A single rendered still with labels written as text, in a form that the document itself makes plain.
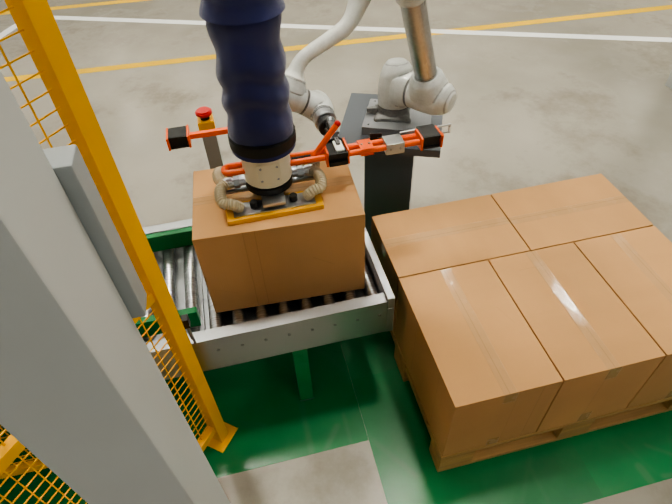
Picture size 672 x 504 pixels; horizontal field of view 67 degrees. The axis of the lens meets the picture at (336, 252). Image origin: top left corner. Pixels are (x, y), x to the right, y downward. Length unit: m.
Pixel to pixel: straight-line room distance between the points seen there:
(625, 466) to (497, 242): 1.04
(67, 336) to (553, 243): 2.05
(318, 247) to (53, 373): 1.26
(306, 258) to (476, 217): 0.91
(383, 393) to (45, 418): 1.80
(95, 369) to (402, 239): 1.73
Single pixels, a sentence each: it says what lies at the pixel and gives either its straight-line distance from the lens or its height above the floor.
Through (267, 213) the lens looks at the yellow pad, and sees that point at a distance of 1.78.
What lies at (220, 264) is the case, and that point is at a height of 0.81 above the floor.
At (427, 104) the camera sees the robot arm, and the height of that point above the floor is 0.95.
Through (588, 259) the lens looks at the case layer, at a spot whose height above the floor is 0.54.
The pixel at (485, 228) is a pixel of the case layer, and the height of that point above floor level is 0.54.
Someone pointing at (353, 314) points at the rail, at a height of 0.56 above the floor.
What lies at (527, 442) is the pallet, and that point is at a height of 0.02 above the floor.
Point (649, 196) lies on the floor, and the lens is 3.81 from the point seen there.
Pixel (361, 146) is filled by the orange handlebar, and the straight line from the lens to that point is 1.85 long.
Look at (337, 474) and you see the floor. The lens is 2.27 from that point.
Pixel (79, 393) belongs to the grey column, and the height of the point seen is 1.53.
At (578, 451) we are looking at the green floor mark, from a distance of 2.48.
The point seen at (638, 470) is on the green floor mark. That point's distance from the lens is 2.54.
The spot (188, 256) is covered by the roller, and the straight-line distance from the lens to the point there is 2.31.
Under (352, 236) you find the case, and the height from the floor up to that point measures 0.85.
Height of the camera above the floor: 2.12
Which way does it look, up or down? 45 degrees down
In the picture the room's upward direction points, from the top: 3 degrees counter-clockwise
